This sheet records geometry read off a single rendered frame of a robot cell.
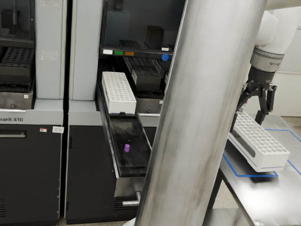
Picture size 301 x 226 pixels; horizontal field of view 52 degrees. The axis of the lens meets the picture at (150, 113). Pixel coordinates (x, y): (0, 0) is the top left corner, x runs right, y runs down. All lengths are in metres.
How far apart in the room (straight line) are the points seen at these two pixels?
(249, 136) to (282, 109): 2.41
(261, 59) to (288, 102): 2.45
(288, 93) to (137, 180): 2.63
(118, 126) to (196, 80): 0.74
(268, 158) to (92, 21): 0.82
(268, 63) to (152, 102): 0.57
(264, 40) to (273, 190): 0.43
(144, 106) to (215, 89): 0.98
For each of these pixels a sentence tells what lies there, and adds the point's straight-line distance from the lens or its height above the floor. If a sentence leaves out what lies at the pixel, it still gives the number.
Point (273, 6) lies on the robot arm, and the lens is 0.73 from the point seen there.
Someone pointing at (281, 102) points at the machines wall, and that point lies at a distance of 3.36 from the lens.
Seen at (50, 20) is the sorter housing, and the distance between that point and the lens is 1.28.
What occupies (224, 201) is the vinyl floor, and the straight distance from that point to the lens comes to 2.18.
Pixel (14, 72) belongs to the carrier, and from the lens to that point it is 1.34.
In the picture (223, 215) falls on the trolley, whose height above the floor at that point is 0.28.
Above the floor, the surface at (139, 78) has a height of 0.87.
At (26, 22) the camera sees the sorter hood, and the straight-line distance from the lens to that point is 1.28.
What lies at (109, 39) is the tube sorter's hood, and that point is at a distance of 1.29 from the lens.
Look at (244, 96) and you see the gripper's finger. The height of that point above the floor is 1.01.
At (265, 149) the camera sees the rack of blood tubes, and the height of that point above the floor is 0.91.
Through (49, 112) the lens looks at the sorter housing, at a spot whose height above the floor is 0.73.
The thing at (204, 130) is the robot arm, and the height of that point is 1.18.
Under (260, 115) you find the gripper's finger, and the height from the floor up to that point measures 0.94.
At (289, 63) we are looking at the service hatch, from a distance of 3.18.
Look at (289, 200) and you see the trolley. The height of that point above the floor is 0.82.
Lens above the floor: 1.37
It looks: 27 degrees down
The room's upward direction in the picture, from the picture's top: 10 degrees clockwise
